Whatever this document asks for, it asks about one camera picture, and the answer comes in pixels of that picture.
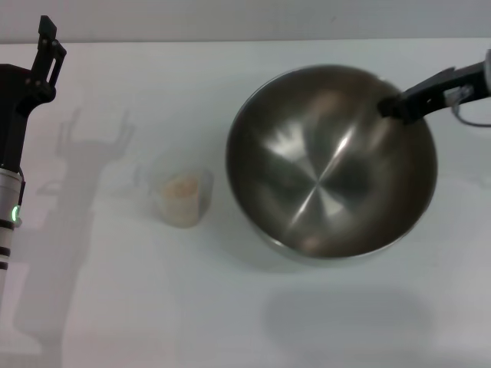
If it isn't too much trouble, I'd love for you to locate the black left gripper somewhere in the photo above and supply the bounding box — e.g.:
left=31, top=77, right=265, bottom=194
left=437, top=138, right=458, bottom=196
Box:
left=0, top=15, right=68, bottom=173

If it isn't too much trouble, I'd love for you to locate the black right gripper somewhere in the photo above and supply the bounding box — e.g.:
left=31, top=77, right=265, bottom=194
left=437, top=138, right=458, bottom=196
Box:
left=377, top=60, right=490, bottom=125

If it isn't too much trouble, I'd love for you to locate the stainless steel mixing bowl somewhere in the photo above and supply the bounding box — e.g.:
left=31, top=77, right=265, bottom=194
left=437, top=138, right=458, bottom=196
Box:
left=225, top=64, right=438, bottom=265

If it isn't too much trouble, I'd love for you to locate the clear plastic measuring cup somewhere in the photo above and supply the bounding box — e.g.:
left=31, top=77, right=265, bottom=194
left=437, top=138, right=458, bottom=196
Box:
left=132, top=151, right=214, bottom=229

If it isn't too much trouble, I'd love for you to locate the uncooked white rice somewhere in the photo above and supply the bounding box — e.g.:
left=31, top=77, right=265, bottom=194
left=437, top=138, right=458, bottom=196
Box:
left=163, top=175, right=200, bottom=224

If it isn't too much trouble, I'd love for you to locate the left gripper cable with plugs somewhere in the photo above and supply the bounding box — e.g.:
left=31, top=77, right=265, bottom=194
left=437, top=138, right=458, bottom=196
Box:
left=11, top=168, right=27, bottom=229

